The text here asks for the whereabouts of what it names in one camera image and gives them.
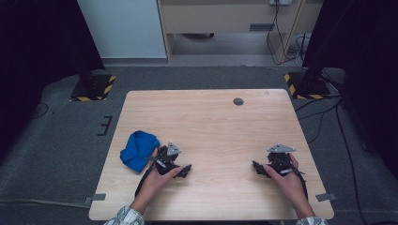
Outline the long black floor cable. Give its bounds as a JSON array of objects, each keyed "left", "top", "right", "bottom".
[{"left": 334, "top": 102, "right": 361, "bottom": 225}]

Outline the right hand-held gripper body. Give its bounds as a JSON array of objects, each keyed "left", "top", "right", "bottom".
[{"left": 266, "top": 142, "right": 302, "bottom": 177}]

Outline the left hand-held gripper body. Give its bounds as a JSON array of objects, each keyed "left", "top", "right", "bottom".
[{"left": 154, "top": 141, "right": 183, "bottom": 176}]

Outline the white panel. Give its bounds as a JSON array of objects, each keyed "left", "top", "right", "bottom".
[{"left": 76, "top": 0, "right": 168, "bottom": 60}]

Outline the white power strip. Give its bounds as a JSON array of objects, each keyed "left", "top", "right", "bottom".
[{"left": 268, "top": 0, "right": 294, "bottom": 7}]

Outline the person's left hand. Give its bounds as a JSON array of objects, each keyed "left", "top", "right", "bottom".
[{"left": 136, "top": 147, "right": 184, "bottom": 203}]

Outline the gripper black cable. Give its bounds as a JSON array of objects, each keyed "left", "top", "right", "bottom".
[
  {"left": 293, "top": 167, "right": 310, "bottom": 201},
  {"left": 134, "top": 161, "right": 158, "bottom": 199}
]

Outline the black hanging cable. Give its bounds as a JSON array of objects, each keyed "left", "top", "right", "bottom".
[{"left": 266, "top": 3, "right": 302, "bottom": 67}]

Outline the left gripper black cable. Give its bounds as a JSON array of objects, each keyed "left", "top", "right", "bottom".
[{"left": 134, "top": 161, "right": 158, "bottom": 199}]

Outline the grey tape strip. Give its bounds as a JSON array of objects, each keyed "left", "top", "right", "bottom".
[
  {"left": 83, "top": 193, "right": 107, "bottom": 206},
  {"left": 314, "top": 192, "right": 339, "bottom": 203}
]

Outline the thin black floor cable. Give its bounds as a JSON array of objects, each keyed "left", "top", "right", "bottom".
[{"left": 30, "top": 102, "right": 51, "bottom": 121}]

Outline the blue microfibre cloth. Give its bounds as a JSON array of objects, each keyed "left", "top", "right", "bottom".
[{"left": 119, "top": 129, "right": 161, "bottom": 173}]

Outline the black curtain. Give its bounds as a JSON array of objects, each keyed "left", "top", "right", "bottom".
[
  {"left": 0, "top": 0, "right": 106, "bottom": 158},
  {"left": 300, "top": 0, "right": 398, "bottom": 180}
]

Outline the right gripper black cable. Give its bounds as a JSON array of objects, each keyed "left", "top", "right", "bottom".
[{"left": 293, "top": 167, "right": 310, "bottom": 201}]

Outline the black yellow striped stand base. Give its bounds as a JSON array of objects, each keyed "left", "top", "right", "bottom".
[
  {"left": 69, "top": 73, "right": 117, "bottom": 102},
  {"left": 283, "top": 71, "right": 332, "bottom": 101}
]

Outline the person's right hand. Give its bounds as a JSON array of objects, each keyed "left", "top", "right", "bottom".
[{"left": 262, "top": 154, "right": 311, "bottom": 208}]

